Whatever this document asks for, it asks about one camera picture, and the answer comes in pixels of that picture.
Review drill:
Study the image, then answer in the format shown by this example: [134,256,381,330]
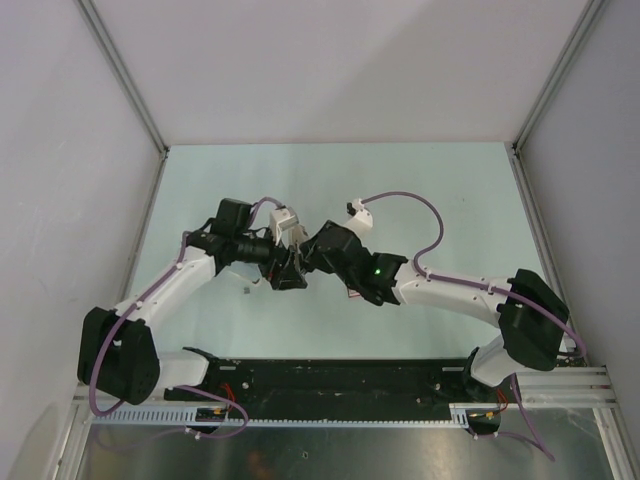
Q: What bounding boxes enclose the light blue stapler cover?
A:
[233,263,263,285]

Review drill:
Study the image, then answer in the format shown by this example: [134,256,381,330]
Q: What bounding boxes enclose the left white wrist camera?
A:
[269,206,301,247]

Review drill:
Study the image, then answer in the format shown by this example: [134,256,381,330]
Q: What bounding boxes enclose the grey slotted cable duct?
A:
[93,403,499,429]

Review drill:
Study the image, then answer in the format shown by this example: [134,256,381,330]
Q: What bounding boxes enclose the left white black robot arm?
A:
[77,198,306,416]

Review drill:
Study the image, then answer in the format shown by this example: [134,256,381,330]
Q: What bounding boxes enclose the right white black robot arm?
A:
[300,221,569,401]

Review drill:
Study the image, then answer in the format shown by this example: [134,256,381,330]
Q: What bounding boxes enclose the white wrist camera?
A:
[269,206,301,247]
[343,198,373,239]

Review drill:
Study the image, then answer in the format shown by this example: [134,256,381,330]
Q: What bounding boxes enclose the left aluminium corner post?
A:
[74,0,169,154]

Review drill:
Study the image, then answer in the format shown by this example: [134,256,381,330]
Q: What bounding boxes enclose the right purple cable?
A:
[362,191,587,462]

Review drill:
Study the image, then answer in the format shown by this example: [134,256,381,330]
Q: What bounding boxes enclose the aluminium corner post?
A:
[74,0,169,154]
[512,0,606,151]

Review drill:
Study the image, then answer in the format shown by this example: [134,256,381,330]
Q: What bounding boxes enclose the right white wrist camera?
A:
[343,198,373,239]

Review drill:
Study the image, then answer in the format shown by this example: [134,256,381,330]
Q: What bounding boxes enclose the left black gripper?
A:
[234,224,307,290]

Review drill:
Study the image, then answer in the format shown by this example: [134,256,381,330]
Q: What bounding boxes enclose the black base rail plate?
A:
[164,358,514,420]

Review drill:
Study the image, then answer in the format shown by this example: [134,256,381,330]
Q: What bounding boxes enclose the right aluminium corner post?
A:
[512,0,606,151]

